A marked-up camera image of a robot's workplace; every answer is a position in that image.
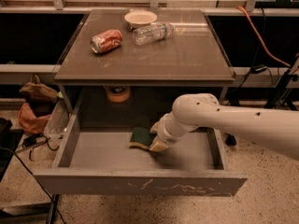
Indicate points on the clear plastic bag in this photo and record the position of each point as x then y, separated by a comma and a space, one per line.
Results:
58, 121

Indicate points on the green and yellow sponge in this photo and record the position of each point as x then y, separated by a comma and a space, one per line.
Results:
141, 137

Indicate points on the grey open top drawer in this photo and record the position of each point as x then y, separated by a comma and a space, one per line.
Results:
95, 156

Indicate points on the crushed orange soda can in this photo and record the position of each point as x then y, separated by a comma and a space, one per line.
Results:
106, 41

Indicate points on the black table leg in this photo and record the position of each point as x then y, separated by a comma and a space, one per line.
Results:
230, 140

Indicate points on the grey cabinet table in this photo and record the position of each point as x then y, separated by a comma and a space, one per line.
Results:
191, 56

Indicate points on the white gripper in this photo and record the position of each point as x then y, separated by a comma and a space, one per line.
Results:
163, 130

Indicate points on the black object at left edge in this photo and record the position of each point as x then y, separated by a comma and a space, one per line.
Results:
9, 140

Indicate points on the clear plastic water bottle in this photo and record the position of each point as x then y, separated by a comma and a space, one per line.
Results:
154, 32

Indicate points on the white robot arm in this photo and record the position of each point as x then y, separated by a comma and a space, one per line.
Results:
275, 129

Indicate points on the orange cloth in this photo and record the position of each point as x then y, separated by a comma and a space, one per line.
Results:
30, 122

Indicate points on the roll of masking tape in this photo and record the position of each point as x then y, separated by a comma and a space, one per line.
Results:
118, 94

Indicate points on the black power adapter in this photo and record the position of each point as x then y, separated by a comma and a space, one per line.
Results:
256, 69

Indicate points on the white bowl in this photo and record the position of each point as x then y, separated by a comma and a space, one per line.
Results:
139, 18

